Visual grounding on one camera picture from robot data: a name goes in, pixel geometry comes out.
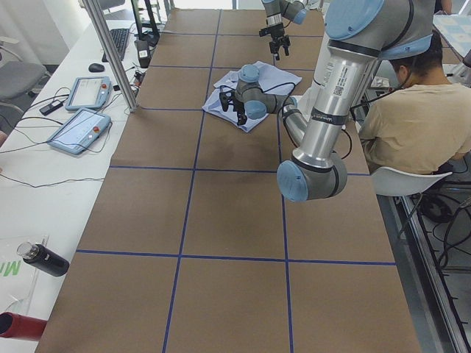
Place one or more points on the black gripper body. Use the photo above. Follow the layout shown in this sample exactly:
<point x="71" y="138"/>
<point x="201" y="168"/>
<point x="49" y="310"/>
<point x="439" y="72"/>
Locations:
<point x="239" y="107"/>
<point x="276" y="34"/>

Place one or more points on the near blue teach pendant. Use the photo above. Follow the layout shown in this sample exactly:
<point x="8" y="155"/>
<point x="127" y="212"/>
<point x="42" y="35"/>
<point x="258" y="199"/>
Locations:
<point x="78" y="133"/>

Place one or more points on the far blue teach pendant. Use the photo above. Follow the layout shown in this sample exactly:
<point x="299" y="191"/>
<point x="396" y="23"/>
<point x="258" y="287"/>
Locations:
<point x="88" y="92"/>

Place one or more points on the blue white striped shirt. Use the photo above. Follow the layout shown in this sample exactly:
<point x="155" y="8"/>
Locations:
<point x="263" y="89"/>

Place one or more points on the white plastic chair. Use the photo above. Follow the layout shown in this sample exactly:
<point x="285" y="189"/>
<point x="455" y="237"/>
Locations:
<point x="392" y="182"/>

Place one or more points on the grey office chair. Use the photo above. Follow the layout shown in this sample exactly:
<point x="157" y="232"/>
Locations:
<point x="18" y="77"/>

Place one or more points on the person in beige shirt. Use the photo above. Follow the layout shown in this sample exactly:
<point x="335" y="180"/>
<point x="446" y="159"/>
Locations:
<point x="424" y="125"/>

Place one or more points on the black water bottle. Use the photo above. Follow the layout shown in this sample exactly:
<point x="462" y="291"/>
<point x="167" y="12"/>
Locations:
<point x="42" y="258"/>

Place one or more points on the red cylinder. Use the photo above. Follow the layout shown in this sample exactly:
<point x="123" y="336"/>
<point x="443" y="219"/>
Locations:
<point x="21" y="327"/>

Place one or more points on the black computer mouse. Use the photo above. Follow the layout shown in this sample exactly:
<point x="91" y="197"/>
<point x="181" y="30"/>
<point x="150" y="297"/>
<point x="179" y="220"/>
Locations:
<point x="96" y="68"/>

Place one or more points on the clear plastic sheet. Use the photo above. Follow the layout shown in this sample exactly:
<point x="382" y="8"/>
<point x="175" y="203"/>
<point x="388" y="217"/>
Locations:
<point x="18" y="279"/>

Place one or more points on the blue teach pendant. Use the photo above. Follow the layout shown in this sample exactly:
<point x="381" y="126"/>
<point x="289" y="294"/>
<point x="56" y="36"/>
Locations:
<point x="88" y="92"/>
<point x="78" y="133"/>

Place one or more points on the black keyboard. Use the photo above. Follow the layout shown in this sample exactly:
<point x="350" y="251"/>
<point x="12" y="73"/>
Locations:
<point x="120" y="37"/>

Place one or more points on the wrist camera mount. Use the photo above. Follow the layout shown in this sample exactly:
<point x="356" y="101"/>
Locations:
<point x="264" y="32"/>
<point x="226" y="99"/>

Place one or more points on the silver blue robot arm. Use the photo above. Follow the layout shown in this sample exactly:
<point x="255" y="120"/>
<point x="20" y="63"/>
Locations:
<point x="276" y="11"/>
<point x="358" y="33"/>

